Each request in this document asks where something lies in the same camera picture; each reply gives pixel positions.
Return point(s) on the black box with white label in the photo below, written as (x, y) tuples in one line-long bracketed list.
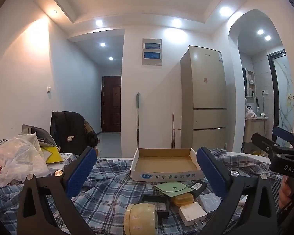
[(198, 186)]

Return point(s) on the wall electrical panel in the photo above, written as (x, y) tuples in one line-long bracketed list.
[(152, 53)]

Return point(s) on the dark brown door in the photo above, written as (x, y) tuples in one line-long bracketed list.
[(111, 102)]

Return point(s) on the white light switch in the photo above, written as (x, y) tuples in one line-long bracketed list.
[(48, 89)]

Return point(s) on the floral glass door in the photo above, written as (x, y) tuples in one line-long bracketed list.
[(284, 90)]

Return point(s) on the wall socket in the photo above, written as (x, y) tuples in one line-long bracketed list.
[(265, 92)]

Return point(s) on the white printed carton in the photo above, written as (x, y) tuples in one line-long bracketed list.
[(61, 165)]

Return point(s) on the pink cloth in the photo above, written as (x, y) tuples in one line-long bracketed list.
[(250, 113)]

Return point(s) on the cream round jar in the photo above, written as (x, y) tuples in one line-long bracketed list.
[(139, 219)]

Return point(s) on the beige refrigerator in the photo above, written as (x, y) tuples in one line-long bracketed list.
[(205, 98)]

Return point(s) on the black jacket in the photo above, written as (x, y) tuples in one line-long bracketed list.
[(68, 129)]

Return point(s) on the shallow cardboard box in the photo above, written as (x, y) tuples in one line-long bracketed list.
[(166, 164)]

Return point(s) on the black square frame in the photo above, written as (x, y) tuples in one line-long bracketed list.
[(166, 208)]

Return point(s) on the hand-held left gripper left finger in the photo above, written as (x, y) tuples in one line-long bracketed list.
[(80, 173)]

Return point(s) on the clear plastic bag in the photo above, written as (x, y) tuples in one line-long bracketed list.
[(17, 154)]

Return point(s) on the wall shelf niche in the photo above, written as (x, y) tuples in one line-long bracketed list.
[(251, 83)]

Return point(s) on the pink broom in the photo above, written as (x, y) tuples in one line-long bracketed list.
[(172, 127)]

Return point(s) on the person's right hand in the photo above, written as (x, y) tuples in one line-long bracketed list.
[(284, 195)]

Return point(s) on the blue plaid cloth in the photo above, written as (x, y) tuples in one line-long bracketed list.
[(112, 188)]

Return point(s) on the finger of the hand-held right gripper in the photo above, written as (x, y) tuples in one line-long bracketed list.
[(283, 137), (264, 143)]

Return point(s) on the yellow triangular item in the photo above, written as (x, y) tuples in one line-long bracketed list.
[(52, 154)]

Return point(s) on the small white box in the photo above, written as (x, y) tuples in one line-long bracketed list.
[(208, 200)]

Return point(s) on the green card sleeve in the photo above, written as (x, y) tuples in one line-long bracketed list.
[(171, 189)]

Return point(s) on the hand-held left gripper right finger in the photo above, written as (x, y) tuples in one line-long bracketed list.
[(210, 173)]

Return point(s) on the white power adapter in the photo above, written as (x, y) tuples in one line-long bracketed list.
[(192, 213)]

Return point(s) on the beige vanity cabinet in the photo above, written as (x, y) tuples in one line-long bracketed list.
[(254, 129)]

